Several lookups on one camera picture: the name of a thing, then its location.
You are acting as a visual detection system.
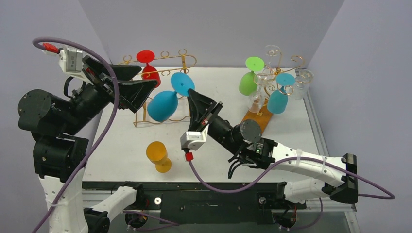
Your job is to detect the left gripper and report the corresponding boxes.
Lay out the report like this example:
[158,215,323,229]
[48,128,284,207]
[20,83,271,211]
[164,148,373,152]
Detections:
[63,54,158,133]

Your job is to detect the red plastic goblet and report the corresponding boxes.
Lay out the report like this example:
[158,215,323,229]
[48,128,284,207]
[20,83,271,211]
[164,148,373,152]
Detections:
[136,50,161,88]

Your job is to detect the blue plastic goblet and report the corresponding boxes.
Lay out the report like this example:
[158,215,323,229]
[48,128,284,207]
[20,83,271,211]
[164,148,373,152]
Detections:
[147,72,195,122]
[267,73,295,114]

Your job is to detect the tall gold wire glass rack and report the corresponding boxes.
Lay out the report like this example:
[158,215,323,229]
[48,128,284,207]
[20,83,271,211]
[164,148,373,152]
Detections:
[117,49,198,128]

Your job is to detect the green plastic goblet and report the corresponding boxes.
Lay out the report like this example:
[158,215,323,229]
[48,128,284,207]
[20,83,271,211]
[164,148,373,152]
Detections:
[239,56,265,96]

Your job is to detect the orange plastic goblet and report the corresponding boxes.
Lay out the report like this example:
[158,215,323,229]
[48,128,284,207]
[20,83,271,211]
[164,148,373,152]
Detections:
[146,141,172,173]

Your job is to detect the gold hook rack wooden base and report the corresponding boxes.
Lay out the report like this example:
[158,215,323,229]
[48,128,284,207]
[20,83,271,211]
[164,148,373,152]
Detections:
[240,45,313,134]

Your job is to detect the small clear front wine glass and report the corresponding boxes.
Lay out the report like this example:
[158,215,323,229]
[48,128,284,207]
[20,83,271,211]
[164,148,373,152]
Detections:
[263,45,283,77]

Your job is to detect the clear patterned wine glass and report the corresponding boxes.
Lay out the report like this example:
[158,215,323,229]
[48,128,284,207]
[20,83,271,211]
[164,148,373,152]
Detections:
[291,69,314,100]

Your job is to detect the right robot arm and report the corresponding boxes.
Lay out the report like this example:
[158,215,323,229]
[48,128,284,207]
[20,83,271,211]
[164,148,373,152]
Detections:
[181,89,359,207]

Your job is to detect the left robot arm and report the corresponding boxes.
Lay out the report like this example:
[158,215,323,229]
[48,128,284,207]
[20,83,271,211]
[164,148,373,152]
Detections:
[18,56,145,233]

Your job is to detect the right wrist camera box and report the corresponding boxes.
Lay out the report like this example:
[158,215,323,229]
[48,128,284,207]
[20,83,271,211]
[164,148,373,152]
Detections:
[180,124,209,162]

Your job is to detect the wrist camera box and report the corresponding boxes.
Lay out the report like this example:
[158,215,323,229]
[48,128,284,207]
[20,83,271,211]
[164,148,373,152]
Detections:
[180,124,209,162]
[42,43,90,83]

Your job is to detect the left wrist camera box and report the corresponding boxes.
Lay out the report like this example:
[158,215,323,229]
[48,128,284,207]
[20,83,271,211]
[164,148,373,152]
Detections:
[42,43,90,83]

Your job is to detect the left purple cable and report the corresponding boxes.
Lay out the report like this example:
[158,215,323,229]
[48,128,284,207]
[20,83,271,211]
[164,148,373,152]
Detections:
[32,37,181,233]

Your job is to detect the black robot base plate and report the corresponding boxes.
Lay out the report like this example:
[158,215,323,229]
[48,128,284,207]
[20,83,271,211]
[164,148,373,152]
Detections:
[128,182,307,224]

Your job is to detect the aluminium table frame rail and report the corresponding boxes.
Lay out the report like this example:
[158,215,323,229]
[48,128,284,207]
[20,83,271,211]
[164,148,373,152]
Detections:
[295,68,357,212]

